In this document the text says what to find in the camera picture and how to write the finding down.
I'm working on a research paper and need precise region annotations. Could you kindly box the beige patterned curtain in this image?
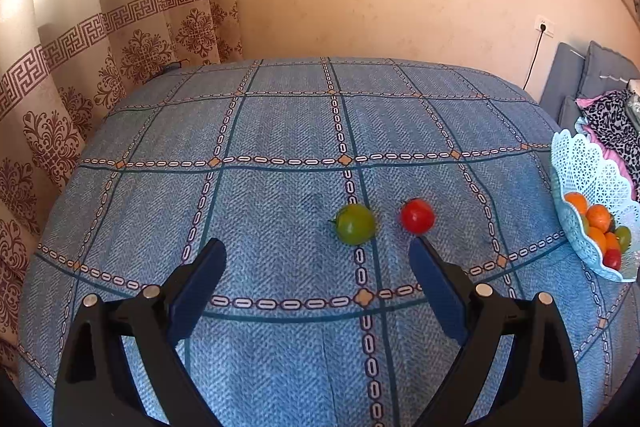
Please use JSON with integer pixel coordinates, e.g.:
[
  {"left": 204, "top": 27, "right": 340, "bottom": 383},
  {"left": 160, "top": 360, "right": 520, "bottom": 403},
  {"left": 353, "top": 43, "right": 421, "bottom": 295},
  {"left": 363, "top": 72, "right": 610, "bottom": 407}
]
[{"left": 0, "top": 0, "right": 243, "bottom": 378}]

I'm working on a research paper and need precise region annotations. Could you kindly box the dark power cable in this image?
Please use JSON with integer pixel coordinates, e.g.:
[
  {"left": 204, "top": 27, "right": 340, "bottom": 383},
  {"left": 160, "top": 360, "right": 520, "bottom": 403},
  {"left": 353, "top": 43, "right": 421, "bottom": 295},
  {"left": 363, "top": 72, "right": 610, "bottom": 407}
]
[{"left": 523, "top": 28, "right": 545, "bottom": 90}]

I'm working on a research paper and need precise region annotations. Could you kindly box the leopard print pink-trimmed cloth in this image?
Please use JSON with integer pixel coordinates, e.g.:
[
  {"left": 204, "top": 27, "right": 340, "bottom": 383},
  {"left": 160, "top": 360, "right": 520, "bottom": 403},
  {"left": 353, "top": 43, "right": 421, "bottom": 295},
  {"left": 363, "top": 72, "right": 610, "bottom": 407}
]
[{"left": 574, "top": 88, "right": 640, "bottom": 202}]

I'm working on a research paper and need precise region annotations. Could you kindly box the blue checked tablecloth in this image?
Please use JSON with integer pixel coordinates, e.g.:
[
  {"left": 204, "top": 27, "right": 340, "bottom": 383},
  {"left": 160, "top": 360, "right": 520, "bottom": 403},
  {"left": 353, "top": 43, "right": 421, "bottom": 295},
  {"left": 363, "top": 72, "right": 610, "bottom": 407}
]
[{"left": 17, "top": 57, "right": 640, "bottom": 427}]

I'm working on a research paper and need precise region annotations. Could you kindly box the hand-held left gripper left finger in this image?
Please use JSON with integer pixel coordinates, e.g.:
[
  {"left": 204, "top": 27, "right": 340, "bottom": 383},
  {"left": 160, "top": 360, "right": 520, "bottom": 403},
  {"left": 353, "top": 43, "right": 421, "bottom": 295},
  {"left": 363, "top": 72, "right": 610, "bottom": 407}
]
[{"left": 52, "top": 238, "right": 227, "bottom": 427}]

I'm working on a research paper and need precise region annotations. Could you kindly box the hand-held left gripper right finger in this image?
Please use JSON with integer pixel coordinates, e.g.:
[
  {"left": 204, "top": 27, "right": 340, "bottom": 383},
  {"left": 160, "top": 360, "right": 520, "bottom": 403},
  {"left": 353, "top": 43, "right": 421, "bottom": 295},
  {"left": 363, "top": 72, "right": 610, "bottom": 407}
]
[{"left": 408, "top": 237, "right": 583, "bottom": 427}]

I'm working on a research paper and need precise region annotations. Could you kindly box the round orange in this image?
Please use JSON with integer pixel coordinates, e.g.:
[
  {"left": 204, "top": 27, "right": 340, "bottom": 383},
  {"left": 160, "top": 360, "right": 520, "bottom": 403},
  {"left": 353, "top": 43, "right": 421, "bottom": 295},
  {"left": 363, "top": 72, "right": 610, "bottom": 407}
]
[{"left": 586, "top": 204, "right": 612, "bottom": 232}]

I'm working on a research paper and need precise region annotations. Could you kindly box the light blue lattice basket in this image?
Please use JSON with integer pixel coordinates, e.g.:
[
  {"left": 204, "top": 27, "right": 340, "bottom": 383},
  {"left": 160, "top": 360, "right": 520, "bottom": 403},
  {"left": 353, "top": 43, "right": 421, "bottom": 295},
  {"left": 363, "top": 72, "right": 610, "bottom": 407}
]
[{"left": 550, "top": 129, "right": 640, "bottom": 283}]

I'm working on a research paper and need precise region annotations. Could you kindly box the white grey cloth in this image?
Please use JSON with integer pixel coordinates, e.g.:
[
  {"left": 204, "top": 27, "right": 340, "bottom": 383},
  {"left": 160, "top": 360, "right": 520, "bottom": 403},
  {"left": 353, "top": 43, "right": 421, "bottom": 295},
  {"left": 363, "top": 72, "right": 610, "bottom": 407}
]
[{"left": 625, "top": 79, "right": 640, "bottom": 128}]

